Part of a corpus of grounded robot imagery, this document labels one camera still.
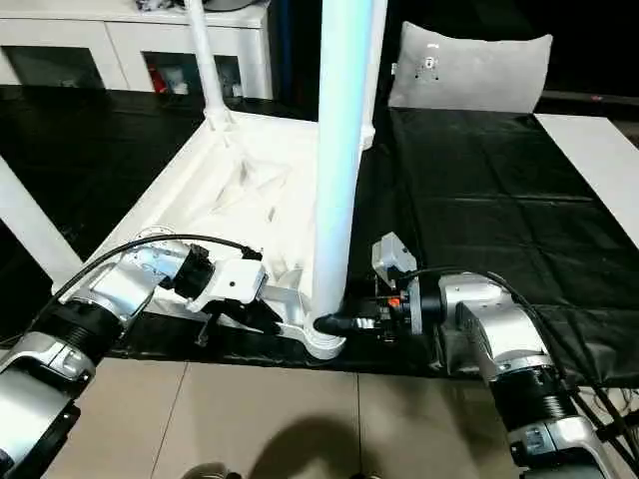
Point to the grey cushion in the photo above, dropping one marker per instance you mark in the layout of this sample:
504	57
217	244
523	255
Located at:
474	70

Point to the grey bag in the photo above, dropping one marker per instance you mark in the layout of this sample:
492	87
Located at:
234	4

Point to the black mat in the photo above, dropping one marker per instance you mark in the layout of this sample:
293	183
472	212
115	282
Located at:
499	199

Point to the black bar with red light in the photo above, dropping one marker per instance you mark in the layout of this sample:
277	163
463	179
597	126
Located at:
589	97

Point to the white cabinet with glass doors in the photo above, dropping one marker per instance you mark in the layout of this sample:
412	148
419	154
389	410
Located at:
100	35

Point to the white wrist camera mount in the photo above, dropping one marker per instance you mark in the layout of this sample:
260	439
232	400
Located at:
394	254
234	282

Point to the white plastic table top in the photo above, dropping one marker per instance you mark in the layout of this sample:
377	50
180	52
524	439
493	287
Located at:
224	164

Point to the black metal frame bar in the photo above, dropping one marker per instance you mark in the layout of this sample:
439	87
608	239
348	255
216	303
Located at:
619	429

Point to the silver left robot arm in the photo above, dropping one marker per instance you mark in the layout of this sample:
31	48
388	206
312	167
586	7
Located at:
135	269

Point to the white flat panel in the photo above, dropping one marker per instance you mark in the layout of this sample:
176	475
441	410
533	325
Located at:
594	159

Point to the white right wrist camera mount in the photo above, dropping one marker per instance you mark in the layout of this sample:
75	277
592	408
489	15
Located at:
394	254

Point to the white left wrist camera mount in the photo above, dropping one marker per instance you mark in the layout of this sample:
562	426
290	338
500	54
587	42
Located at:
234	282

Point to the small white jar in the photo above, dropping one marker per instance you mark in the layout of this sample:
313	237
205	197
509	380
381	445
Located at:
179	86

